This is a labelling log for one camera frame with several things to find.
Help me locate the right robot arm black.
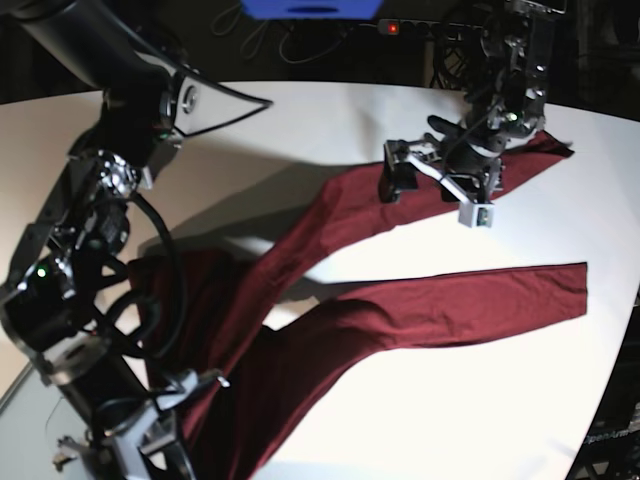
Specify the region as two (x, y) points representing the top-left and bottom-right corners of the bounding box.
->
(1, 1), (224, 479)

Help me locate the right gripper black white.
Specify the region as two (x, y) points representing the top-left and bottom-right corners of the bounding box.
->
(52, 369), (231, 479)

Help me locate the dark red long-sleeve t-shirt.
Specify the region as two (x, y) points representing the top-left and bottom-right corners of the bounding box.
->
(127, 130), (590, 480)

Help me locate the black power strip red light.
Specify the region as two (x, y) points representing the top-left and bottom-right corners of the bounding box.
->
(376, 18), (482, 41)

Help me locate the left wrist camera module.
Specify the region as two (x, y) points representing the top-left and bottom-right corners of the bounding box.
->
(458, 202), (495, 228)

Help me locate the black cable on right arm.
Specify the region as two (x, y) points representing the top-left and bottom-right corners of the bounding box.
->
(94, 192), (190, 361)

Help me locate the blue box at table back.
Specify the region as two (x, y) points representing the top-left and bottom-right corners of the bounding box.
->
(241, 0), (383, 20)

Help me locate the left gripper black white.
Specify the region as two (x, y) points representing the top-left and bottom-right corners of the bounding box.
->
(378, 134), (504, 214)

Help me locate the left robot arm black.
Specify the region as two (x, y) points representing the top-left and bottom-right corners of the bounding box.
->
(378, 1), (567, 227)

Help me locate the black OpenArm labelled case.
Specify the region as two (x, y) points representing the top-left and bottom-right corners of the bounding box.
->
(567, 303), (639, 479)

